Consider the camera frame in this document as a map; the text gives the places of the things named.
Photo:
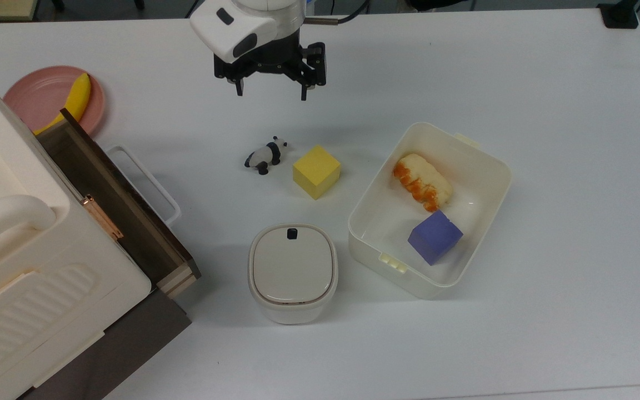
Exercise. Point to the rose gold cabinet latch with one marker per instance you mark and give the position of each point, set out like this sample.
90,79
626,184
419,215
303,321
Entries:
103,216

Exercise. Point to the purple cube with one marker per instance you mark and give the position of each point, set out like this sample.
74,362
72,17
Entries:
434,236

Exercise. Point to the cream drawer cabinet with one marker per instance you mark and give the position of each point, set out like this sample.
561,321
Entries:
20,278

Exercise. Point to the pink plate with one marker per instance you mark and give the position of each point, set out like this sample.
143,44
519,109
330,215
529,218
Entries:
36,94

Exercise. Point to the yellow banana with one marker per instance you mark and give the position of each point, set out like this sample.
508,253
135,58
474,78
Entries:
78,97

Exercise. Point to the orange white bread toy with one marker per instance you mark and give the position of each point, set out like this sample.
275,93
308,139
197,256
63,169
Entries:
423,180

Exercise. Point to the white plastic open box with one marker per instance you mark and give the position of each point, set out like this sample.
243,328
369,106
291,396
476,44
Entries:
386,219

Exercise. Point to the yellow cube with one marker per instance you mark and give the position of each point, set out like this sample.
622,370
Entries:
315,172

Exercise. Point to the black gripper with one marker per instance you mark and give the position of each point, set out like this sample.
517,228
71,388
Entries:
275,58

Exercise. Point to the brown drawer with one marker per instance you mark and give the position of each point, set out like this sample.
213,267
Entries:
109,194

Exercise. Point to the black white panda toy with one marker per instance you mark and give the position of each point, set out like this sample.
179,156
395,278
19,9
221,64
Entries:
269,154

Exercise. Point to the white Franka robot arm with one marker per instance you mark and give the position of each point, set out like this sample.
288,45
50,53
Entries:
225,28

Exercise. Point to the black table clamp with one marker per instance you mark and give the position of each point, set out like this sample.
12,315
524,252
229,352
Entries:
619,15

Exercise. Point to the small beige lidded bin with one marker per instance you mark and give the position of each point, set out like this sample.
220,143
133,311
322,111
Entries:
293,269

